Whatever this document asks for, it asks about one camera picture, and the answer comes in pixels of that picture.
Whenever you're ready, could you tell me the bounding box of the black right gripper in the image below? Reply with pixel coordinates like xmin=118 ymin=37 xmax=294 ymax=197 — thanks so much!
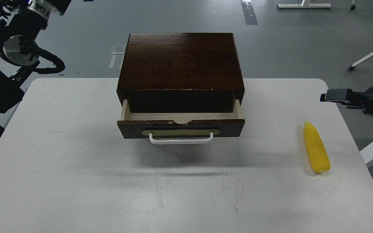
xmin=320 ymin=85 xmax=373 ymax=115

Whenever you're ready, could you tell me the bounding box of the yellow corn cob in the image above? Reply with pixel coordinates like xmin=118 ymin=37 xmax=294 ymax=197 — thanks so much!
xmin=303 ymin=121 xmax=331 ymax=173

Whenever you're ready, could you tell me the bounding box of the wooden drawer with white handle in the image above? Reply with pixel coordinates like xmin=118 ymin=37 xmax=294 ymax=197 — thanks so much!
xmin=117 ymin=100 xmax=245 ymax=144

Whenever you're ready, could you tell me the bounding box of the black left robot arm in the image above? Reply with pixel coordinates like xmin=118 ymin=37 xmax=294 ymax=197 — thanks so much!
xmin=0 ymin=0 xmax=71 ymax=138

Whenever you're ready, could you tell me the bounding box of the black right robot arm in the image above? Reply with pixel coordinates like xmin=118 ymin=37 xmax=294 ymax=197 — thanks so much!
xmin=320 ymin=85 xmax=373 ymax=116

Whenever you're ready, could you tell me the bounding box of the dark wooden drawer cabinet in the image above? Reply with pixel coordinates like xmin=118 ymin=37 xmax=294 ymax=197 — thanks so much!
xmin=117 ymin=33 xmax=245 ymax=113

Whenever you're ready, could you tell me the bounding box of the white desk leg base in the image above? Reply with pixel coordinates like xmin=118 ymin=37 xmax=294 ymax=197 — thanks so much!
xmin=277 ymin=0 xmax=332 ymax=9

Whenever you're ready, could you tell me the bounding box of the grey floor tape strip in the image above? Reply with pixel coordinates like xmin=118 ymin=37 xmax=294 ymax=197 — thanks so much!
xmin=240 ymin=0 xmax=258 ymax=26

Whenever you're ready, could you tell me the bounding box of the white floor tape mark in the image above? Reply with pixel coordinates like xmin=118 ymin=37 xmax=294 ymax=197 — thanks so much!
xmin=108 ymin=45 xmax=126 ymax=69

